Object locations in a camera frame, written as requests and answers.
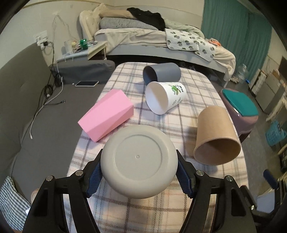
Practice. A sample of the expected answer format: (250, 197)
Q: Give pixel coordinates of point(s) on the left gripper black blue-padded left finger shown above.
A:
(58, 197)

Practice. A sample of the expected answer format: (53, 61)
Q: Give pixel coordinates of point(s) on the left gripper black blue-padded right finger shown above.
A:
(218, 204)

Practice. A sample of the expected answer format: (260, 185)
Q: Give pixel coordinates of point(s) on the grey-white plastic cup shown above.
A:
(139, 161)

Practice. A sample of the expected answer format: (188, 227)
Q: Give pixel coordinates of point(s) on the brown paper cup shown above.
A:
(217, 142)

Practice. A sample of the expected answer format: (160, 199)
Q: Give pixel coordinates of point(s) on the pink faceted cup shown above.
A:
(113, 109)

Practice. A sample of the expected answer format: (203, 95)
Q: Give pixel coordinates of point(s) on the white paper cup green print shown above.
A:
(163, 96)

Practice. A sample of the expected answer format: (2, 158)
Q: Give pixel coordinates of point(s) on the dark grey plastic cup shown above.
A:
(165, 72)

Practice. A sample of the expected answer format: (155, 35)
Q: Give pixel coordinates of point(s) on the blue white checkered cloth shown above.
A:
(14, 206)

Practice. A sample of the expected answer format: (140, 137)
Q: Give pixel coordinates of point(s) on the blue plastic basket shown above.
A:
(275, 133)

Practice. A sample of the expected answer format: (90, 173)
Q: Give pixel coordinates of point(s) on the purple stool teal cushion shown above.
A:
(242, 111)

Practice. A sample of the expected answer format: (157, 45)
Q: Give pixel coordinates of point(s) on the grey sofa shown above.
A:
(36, 140)

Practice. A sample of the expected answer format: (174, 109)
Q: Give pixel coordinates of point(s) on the white smartphone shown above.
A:
(86, 84)

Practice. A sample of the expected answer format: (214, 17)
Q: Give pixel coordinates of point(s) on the white bedside table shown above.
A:
(87, 54)

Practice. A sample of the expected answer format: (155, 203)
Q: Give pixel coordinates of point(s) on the white bottle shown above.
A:
(68, 46)

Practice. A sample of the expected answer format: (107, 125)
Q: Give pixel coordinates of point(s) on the green can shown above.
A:
(84, 44)

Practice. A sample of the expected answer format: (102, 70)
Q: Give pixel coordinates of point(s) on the teal curtain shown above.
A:
(247, 35)

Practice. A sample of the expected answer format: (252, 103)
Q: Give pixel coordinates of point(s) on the white leaf-pattern mat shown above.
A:
(189, 41)

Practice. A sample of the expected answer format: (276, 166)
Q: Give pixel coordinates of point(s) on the bed with beige sheets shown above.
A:
(133, 41)

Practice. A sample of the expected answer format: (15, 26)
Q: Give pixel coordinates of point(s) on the checkered grey pillow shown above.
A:
(121, 23)

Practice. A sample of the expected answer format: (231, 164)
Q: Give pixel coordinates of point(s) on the black clothing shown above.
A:
(153, 19)

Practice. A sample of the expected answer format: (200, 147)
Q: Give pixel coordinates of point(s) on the white wall power strip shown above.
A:
(41, 39)

